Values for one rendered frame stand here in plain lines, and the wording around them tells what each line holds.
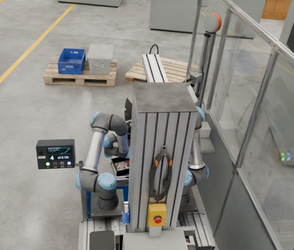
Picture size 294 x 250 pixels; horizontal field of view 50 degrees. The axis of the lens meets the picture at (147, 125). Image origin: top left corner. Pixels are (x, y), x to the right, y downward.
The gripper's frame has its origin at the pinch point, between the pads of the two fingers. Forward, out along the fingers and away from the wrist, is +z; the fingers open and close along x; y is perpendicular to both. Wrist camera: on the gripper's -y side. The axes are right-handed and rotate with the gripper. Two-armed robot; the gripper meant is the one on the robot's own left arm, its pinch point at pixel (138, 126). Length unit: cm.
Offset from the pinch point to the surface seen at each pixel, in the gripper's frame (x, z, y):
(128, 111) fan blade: 8.5, 20.7, 35.4
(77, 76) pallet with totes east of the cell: 75, 115, 276
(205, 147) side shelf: 35, 57, -30
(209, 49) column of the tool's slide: -47, 81, -7
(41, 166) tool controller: 6, -79, 18
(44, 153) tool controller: -4, -75, 18
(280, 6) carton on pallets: 57, 789, 246
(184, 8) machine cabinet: 24, 456, 327
